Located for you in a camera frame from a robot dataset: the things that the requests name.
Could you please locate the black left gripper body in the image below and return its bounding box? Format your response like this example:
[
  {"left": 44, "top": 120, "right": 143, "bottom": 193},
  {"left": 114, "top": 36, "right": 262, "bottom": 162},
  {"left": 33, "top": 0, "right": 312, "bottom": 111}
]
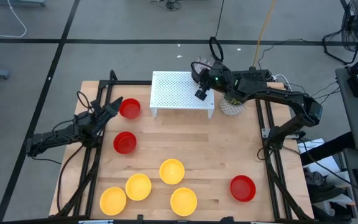
[{"left": 84, "top": 107, "right": 111, "bottom": 137}]

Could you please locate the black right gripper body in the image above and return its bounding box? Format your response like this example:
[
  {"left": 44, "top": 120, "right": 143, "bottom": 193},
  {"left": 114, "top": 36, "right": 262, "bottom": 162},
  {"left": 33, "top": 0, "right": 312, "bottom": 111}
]
[{"left": 206, "top": 62, "right": 234, "bottom": 93}]

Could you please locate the red plastic bowl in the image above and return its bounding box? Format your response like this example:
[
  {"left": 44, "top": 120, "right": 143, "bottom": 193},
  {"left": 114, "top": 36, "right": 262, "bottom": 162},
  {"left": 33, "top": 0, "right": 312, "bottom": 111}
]
[
  {"left": 112, "top": 131, "right": 138, "bottom": 155},
  {"left": 229, "top": 174, "right": 257, "bottom": 203},
  {"left": 118, "top": 98, "right": 142, "bottom": 120}
]

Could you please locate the yellow plastic bowl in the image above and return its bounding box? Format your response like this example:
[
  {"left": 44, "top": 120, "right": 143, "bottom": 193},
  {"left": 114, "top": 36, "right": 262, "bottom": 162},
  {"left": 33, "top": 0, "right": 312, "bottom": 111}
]
[
  {"left": 124, "top": 173, "right": 152, "bottom": 202},
  {"left": 170, "top": 187, "right": 198, "bottom": 217},
  {"left": 158, "top": 158, "right": 186, "bottom": 185},
  {"left": 99, "top": 186, "right": 127, "bottom": 217}
]

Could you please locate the white perforated metal shelf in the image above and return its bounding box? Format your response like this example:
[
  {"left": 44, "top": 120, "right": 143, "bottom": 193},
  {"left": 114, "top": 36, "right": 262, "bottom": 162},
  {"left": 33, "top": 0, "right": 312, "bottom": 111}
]
[{"left": 149, "top": 70, "right": 216, "bottom": 119}]

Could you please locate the succulent in patterned pot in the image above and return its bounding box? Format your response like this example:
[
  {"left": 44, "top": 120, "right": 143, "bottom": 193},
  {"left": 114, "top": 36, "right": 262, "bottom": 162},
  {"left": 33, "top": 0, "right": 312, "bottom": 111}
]
[{"left": 218, "top": 93, "right": 247, "bottom": 117}]

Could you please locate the black power strip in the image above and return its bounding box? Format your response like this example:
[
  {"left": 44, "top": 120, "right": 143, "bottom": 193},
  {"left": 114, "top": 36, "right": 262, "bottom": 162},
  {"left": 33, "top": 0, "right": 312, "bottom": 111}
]
[{"left": 233, "top": 68, "right": 270, "bottom": 84}]

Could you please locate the black desk leg bar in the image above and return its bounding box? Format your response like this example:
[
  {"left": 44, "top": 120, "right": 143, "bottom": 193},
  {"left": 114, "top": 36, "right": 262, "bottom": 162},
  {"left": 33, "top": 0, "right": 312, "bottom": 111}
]
[{"left": 300, "top": 132, "right": 354, "bottom": 166}]

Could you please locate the grey floor base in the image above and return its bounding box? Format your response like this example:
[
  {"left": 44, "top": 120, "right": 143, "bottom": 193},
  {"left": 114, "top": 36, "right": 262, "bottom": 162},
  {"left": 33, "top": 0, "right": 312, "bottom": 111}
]
[{"left": 0, "top": 0, "right": 47, "bottom": 7}]

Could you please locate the white paper sheet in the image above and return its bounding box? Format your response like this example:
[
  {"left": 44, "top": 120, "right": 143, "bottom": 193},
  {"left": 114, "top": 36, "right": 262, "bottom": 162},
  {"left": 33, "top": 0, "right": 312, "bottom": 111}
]
[{"left": 296, "top": 138, "right": 343, "bottom": 180}]

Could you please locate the black floor fan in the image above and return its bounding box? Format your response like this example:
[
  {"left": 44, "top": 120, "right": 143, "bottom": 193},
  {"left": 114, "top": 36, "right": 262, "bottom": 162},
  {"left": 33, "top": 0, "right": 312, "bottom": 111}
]
[{"left": 321, "top": 0, "right": 358, "bottom": 65}]

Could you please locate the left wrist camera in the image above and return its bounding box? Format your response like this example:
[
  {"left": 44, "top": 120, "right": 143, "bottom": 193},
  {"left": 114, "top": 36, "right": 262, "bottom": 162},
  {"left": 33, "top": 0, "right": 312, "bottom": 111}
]
[{"left": 89, "top": 98, "right": 103, "bottom": 113}]

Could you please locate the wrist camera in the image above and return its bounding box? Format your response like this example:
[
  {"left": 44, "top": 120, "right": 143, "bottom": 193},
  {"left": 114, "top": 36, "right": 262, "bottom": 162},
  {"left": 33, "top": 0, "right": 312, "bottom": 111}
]
[
  {"left": 89, "top": 98, "right": 103, "bottom": 113},
  {"left": 195, "top": 83, "right": 211, "bottom": 101}
]

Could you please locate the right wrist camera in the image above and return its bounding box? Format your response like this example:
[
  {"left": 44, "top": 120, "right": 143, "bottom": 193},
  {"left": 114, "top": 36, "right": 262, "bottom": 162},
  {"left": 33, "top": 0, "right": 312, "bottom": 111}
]
[{"left": 195, "top": 83, "right": 211, "bottom": 101}]

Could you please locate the black hanging coiled cable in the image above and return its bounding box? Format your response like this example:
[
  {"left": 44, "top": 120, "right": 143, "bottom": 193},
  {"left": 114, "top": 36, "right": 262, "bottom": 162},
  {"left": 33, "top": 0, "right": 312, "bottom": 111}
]
[{"left": 208, "top": 0, "right": 225, "bottom": 65}]

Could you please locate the black aluminium table frame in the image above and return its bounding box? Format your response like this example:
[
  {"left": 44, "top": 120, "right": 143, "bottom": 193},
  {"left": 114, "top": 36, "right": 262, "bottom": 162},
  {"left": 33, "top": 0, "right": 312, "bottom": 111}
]
[{"left": 54, "top": 70, "right": 315, "bottom": 224}]

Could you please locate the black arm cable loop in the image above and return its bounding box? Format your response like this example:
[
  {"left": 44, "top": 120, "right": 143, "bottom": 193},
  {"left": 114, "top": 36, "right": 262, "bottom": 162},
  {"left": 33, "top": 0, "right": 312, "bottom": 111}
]
[{"left": 75, "top": 90, "right": 92, "bottom": 112}]

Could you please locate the yellow hanging cable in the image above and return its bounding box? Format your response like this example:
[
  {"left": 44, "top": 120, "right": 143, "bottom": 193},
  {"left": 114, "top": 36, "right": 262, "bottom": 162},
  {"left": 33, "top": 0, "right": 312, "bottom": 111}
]
[{"left": 252, "top": 0, "right": 277, "bottom": 68}]

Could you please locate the white power cable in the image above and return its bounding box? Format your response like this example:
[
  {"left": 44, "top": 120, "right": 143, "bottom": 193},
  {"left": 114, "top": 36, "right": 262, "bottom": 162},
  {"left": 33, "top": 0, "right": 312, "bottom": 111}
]
[{"left": 272, "top": 73, "right": 294, "bottom": 94}]

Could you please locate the long black arm cable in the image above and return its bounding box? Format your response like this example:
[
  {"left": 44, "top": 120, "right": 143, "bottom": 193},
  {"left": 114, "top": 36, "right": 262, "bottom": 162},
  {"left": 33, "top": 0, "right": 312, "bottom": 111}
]
[{"left": 56, "top": 143, "right": 85, "bottom": 215}]

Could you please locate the black cable bundle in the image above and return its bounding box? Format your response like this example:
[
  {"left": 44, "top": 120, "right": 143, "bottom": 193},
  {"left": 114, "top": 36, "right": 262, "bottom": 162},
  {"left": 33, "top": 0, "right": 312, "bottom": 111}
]
[{"left": 150, "top": 0, "right": 183, "bottom": 12}]

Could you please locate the white floor cable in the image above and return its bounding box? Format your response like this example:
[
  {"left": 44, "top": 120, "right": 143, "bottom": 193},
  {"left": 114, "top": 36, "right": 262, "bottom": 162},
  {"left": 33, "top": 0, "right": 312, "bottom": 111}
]
[{"left": 0, "top": 0, "right": 27, "bottom": 39}]

